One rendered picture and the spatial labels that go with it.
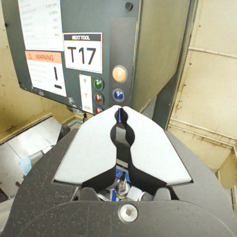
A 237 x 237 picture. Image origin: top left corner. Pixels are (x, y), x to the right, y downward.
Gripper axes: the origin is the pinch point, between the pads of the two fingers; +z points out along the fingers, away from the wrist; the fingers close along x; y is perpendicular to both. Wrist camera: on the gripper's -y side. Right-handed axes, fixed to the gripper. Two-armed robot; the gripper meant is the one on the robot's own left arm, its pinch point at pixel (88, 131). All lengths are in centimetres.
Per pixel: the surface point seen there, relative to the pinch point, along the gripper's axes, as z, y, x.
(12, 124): -32, 30, -96
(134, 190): -2.9, 9.7, 36.1
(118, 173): -2.1, 8.9, 25.4
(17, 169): -45, 58, -62
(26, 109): -14, 21, -101
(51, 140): -3, 56, -78
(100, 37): -14, -45, 30
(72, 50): -16, -42, 24
